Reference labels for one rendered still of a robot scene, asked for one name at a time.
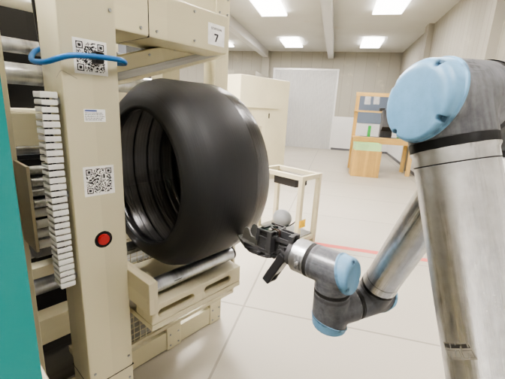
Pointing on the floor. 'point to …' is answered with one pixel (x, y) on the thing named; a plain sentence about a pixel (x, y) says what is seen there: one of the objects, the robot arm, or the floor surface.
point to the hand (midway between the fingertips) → (242, 238)
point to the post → (86, 222)
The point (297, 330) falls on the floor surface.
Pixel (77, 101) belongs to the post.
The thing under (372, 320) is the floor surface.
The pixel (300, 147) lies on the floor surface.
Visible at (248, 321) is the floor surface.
